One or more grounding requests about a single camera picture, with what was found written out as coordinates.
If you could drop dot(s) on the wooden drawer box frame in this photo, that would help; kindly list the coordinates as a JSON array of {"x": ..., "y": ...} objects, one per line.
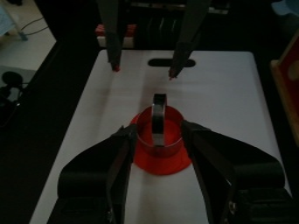
[{"x": 281, "y": 96}]

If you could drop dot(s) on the grey bowl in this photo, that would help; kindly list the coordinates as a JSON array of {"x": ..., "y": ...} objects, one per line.
[{"x": 289, "y": 8}]

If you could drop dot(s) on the red drawer with wooden knob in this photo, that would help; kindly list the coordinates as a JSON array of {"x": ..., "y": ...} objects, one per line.
[{"x": 291, "y": 58}]

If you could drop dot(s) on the light blue chair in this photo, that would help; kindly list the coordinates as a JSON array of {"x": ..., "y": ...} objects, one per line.
[{"x": 6, "y": 22}]

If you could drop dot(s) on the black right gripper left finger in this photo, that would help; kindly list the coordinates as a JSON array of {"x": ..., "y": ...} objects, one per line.
[{"x": 98, "y": 172}]

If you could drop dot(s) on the green box with white stripes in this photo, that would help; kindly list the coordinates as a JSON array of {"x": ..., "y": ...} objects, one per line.
[{"x": 159, "y": 32}]

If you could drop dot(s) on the white cutting board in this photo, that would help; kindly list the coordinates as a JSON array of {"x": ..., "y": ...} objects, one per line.
[{"x": 218, "y": 96}]

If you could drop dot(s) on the flat orange dough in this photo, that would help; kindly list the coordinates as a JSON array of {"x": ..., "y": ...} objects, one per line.
[{"x": 163, "y": 166}]

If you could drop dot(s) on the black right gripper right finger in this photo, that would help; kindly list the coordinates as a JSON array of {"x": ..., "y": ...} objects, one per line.
[{"x": 234, "y": 166}]

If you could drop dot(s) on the black floor stand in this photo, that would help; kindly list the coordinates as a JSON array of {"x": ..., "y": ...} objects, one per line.
[{"x": 11, "y": 80}]

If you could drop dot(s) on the red and white box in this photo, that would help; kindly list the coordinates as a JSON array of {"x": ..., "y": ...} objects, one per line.
[{"x": 128, "y": 30}]

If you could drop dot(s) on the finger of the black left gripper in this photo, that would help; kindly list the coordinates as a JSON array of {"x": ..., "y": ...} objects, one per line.
[
  {"x": 112, "y": 35},
  {"x": 191, "y": 32}
]

